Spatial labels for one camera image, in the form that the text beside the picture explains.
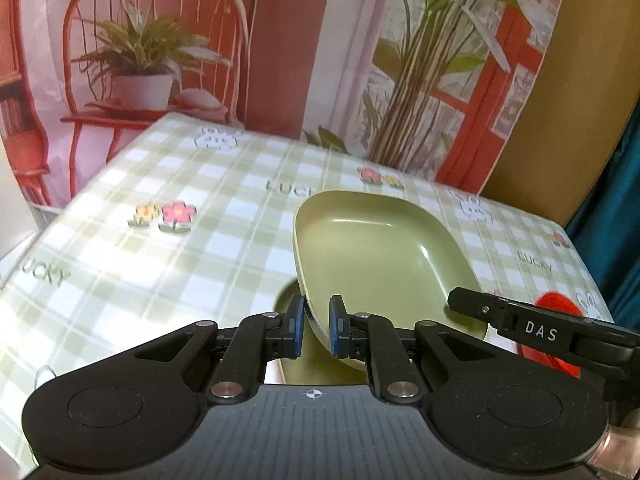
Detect red bowl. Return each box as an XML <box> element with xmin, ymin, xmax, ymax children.
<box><xmin>516</xmin><ymin>292</ymin><xmax>582</xmax><ymax>378</ymax></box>

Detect person's hand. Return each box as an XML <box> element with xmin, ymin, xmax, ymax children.
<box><xmin>589</xmin><ymin>410</ymin><xmax>640</xmax><ymax>480</ymax></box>

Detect printed room backdrop cloth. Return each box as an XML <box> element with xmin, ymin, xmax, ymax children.
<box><xmin>1</xmin><ymin>0</ymin><xmax>562</xmax><ymax>209</ymax></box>

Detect wooden headboard panel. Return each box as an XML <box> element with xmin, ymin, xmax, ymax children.
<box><xmin>482</xmin><ymin>0</ymin><xmax>639</xmax><ymax>224</ymax></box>

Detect teal curtain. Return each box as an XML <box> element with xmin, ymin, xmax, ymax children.
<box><xmin>566</xmin><ymin>110</ymin><xmax>640</xmax><ymax>328</ymax></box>

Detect green plaid bunny tablecloth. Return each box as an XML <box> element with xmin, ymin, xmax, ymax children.
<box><xmin>1</xmin><ymin>114</ymin><xmax>610</xmax><ymax>472</ymax></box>

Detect green square plate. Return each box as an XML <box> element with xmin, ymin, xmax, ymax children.
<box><xmin>293</xmin><ymin>191</ymin><xmax>487</xmax><ymax>351</ymax></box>
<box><xmin>279</xmin><ymin>308</ymin><xmax>367</xmax><ymax>385</ymax></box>

